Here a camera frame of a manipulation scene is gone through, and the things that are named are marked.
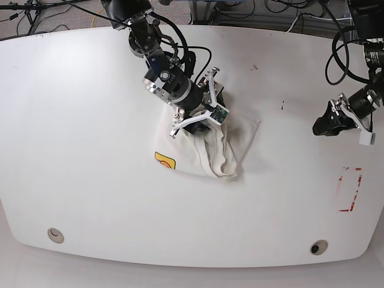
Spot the white graphic T-shirt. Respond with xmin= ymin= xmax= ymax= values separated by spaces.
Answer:
xmin=153 ymin=92 xmax=260 ymax=178

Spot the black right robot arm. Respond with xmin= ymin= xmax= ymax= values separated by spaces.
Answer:
xmin=101 ymin=1 xmax=229 ymax=137

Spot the right table cable grommet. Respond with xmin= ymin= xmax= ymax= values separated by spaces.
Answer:
xmin=310 ymin=239 xmax=328 ymax=256

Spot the red tape rectangle marking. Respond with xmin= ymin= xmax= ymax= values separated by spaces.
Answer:
xmin=336 ymin=167 xmax=362 ymax=212

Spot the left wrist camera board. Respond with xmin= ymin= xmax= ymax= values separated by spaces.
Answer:
xmin=359 ymin=130 xmax=376 ymax=146

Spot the yellow cable on floor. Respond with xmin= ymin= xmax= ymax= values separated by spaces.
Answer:
xmin=91 ymin=10 xmax=104 ymax=28

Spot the table cable grommet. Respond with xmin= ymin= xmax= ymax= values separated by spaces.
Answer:
xmin=310 ymin=239 xmax=328 ymax=256
xmin=47 ymin=228 xmax=64 ymax=244

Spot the left table cable grommet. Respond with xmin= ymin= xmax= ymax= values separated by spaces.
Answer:
xmin=47 ymin=228 xmax=64 ymax=244

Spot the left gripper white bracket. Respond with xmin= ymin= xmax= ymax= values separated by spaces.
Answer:
xmin=312 ymin=86 xmax=383 ymax=136

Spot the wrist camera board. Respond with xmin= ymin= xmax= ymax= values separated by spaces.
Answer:
xmin=359 ymin=130 xmax=376 ymax=146
xmin=210 ymin=104 xmax=229 ymax=124

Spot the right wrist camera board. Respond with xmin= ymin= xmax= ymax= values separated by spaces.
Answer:
xmin=210 ymin=104 xmax=229 ymax=124

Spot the black tripod stand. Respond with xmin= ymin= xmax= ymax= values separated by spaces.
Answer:
xmin=1 ymin=0 xmax=87 ymax=36

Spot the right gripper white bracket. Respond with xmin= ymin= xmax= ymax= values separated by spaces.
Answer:
xmin=170 ymin=67 xmax=224 ymax=138

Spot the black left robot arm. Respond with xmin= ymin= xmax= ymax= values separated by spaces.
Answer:
xmin=313 ymin=1 xmax=383 ymax=145

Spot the aluminium frame rack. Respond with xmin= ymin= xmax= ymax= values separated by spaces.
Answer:
xmin=187 ymin=1 xmax=353 ymax=34

